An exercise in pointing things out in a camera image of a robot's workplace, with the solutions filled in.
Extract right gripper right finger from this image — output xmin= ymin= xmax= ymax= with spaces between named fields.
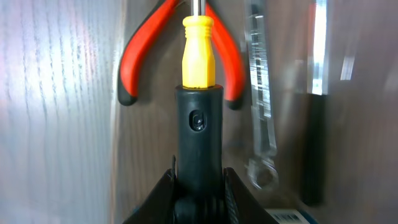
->
xmin=223 ymin=167 xmax=277 ymax=224

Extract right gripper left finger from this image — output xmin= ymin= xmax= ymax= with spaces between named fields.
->
xmin=123 ymin=156 xmax=176 ymax=224

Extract white blue cardboard box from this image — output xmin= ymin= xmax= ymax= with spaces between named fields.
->
xmin=266 ymin=208 xmax=318 ymax=224

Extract black yellow screwdriver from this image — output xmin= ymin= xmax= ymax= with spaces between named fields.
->
xmin=174 ymin=0 xmax=223 ymax=223

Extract silver wrench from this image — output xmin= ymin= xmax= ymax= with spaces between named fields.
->
xmin=244 ymin=0 xmax=279 ymax=191

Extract clear plastic container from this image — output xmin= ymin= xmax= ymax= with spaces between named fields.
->
xmin=1 ymin=1 xmax=397 ymax=223

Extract small hammer black handle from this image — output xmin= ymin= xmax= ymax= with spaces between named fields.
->
xmin=300 ymin=0 xmax=328 ymax=207

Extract red handled pliers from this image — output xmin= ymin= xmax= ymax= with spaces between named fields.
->
xmin=118 ymin=0 xmax=246 ymax=110

